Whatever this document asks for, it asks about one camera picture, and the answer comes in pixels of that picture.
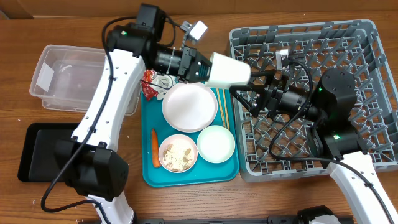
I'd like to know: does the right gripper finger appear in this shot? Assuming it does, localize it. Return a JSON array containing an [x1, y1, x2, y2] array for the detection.
[[229, 88, 264, 118], [251, 69, 276, 85]]

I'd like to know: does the wooden chopstick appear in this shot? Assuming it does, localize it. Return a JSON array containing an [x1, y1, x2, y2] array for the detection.
[[222, 89, 230, 130], [216, 88, 226, 128]]

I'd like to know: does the white cup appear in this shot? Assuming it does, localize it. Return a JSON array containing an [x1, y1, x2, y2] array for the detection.
[[205, 52, 251, 89]]

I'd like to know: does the large pink plate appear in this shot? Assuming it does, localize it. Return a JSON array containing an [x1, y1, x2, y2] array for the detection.
[[162, 83, 218, 133]]

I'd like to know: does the bowl with food scraps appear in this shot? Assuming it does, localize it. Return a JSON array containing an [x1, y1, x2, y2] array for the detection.
[[159, 134, 198, 174]]

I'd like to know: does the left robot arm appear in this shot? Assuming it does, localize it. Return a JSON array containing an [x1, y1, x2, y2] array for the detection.
[[55, 4, 211, 223]]

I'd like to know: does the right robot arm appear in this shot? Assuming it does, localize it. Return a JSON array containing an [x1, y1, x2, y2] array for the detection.
[[229, 68, 397, 223]]

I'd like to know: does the grey dishwasher rack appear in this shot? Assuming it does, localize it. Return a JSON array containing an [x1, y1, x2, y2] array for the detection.
[[229, 19, 397, 182]]

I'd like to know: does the red snack wrapper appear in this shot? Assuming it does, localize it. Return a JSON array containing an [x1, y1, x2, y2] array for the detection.
[[141, 70, 159, 101]]

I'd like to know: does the orange carrot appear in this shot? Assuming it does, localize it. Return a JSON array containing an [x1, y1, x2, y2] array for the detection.
[[151, 128, 161, 168]]

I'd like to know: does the teal serving tray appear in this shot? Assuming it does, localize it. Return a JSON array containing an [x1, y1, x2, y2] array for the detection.
[[141, 96, 239, 187]]

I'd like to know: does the clear plastic bin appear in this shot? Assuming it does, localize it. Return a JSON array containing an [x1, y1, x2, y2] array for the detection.
[[29, 44, 141, 116]]

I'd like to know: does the black plastic tray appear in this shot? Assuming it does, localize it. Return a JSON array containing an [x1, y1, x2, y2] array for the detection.
[[17, 123, 78, 182]]

